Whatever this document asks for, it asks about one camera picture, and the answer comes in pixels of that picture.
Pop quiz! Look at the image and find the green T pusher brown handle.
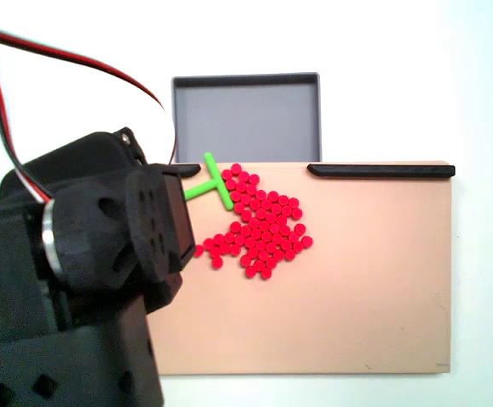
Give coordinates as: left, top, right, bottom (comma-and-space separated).
183, 151, 234, 211

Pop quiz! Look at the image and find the red granule pile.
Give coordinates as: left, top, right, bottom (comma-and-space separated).
193, 163, 314, 280

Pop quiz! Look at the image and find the black bumper strip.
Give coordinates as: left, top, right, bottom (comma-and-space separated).
172, 164, 202, 178
306, 163, 457, 181

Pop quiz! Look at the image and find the grey shallow tray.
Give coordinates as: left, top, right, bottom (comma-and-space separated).
171, 71, 323, 164

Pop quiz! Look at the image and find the beige flat board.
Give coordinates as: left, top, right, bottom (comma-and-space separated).
146, 159, 454, 376

